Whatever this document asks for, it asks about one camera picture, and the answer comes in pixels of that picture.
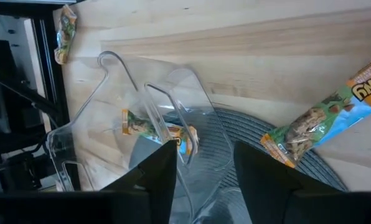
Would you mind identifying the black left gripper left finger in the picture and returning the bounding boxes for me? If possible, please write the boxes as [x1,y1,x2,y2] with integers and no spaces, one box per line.
[0,139,178,224]

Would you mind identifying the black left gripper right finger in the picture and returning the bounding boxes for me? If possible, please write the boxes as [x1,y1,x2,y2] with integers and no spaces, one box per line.
[233,141,371,224]

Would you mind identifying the granola bar orange ends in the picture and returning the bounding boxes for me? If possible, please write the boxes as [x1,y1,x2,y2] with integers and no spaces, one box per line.
[260,51,371,169]
[54,3,78,65]
[121,108,200,156]

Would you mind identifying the clear plastic bin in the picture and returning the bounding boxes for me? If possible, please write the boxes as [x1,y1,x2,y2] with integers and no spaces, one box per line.
[46,50,235,224]
[190,185,251,224]

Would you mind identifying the grey round ribbed mat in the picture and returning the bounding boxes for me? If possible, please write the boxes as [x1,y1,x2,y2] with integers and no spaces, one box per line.
[132,107,348,224]

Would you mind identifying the black table frame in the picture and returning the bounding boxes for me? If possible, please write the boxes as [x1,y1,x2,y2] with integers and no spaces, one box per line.
[0,0,82,192]

